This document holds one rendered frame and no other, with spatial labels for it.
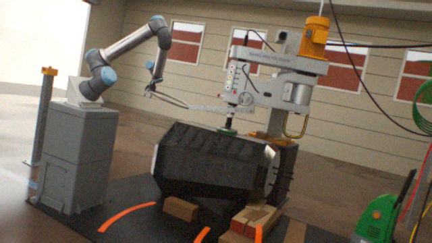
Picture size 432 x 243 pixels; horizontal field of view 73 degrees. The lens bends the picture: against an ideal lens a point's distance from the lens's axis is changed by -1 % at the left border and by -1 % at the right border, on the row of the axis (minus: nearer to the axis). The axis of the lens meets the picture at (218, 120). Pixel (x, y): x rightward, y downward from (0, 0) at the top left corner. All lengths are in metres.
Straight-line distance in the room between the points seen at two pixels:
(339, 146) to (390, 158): 1.28
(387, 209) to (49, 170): 2.88
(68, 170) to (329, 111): 7.45
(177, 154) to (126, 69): 8.84
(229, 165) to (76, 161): 1.26
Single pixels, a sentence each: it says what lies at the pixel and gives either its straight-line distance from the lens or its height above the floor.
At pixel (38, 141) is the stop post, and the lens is 3.76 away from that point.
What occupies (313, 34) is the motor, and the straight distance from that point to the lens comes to 3.03.
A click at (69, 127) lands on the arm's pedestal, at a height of 0.69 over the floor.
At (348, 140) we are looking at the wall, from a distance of 8.92.
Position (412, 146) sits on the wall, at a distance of 9.14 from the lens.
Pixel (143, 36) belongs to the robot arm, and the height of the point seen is 1.50.
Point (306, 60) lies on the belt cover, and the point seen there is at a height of 1.65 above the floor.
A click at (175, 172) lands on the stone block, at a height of 0.35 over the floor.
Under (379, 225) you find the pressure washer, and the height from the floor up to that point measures 0.32.
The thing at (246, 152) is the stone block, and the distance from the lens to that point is 2.69.
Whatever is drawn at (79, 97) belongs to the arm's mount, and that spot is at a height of 0.93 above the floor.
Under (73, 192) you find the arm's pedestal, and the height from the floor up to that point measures 0.20.
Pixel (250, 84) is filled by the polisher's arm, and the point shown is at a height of 1.32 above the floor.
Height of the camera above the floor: 1.19
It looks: 5 degrees down
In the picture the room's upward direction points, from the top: 12 degrees clockwise
